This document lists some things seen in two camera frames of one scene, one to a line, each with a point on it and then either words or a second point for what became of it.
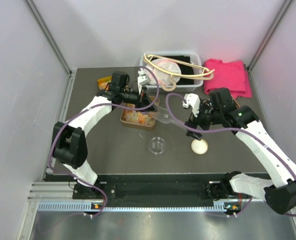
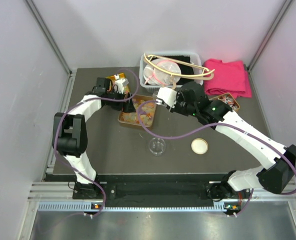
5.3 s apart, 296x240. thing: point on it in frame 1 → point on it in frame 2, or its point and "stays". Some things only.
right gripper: x=193 y=124 → x=179 y=97
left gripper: x=142 y=99 → x=126 y=107
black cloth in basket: x=185 y=69 stays
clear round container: x=157 y=146 stays
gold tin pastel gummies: x=133 y=117 stays
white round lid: x=199 y=147 stays
